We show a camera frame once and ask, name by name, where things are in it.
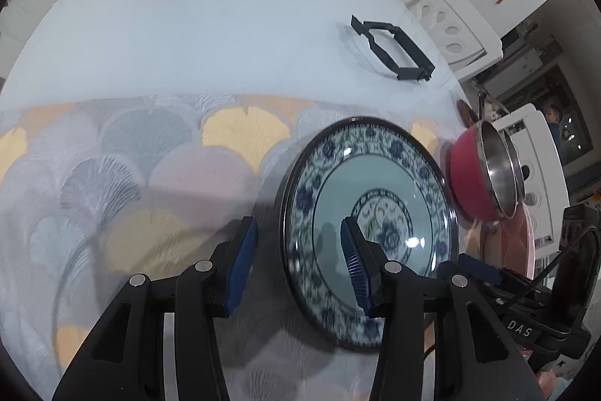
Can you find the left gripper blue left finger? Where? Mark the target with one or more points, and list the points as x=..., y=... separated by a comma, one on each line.
x=238, y=262

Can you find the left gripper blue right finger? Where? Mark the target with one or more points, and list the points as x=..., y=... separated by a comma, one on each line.
x=360, y=264

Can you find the blue patterned plate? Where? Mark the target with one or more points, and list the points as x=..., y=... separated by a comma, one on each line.
x=375, y=172

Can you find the pink floral bowl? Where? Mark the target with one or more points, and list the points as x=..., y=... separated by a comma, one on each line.
x=509, y=244

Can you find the red steel bowl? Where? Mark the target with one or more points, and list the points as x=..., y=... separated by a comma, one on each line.
x=481, y=174

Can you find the blue steel bowl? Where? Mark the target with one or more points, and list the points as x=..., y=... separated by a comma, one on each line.
x=516, y=165

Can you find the scallop patterned tablecloth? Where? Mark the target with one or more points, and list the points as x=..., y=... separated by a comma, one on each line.
x=94, y=192

